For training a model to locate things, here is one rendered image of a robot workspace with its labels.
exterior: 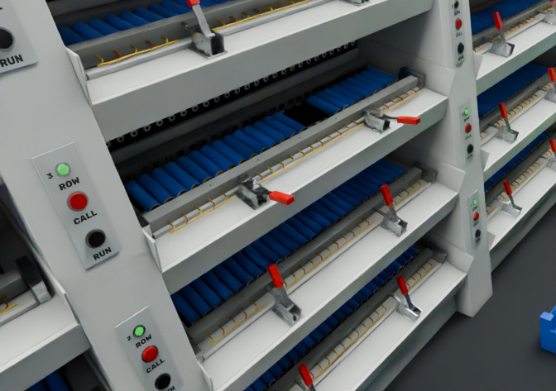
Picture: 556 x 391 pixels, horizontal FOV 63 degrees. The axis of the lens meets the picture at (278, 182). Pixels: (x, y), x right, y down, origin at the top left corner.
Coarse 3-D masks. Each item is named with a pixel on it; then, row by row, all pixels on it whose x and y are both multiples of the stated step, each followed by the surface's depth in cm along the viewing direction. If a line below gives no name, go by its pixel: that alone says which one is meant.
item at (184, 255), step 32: (320, 64) 84; (384, 64) 91; (416, 64) 85; (256, 96) 76; (416, 96) 83; (448, 96) 83; (192, 128) 70; (352, 128) 75; (416, 128) 80; (320, 160) 68; (352, 160) 70; (288, 192) 62; (320, 192) 67; (192, 224) 58; (224, 224) 58; (256, 224) 60; (160, 256) 53; (192, 256) 54; (224, 256) 58
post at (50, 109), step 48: (48, 48) 41; (0, 96) 39; (48, 96) 41; (0, 144) 40; (48, 144) 42; (96, 144) 45; (0, 192) 50; (48, 240) 43; (144, 240) 50; (96, 288) 47; (144, 288) 50; (96, 336) 48; (192, 384) 57
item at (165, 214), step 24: (384, 96) 78; (336, 120) 72; (288, 144) 67; (312, 144) 70; (240, 168) 63; (264, 168) 65; (192, 192) 59; (216, 192) 60; (144, 216) 55; (168, 216) 56
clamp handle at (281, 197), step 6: (252, 186) 59; (258, 192) 59; (264, 192) 58; (270, 192) 58; (276, 192) 57; (270, 198) 57; (276, 198) 56; (282, 198) 55; (288, 198) 54; (288, 204) 54
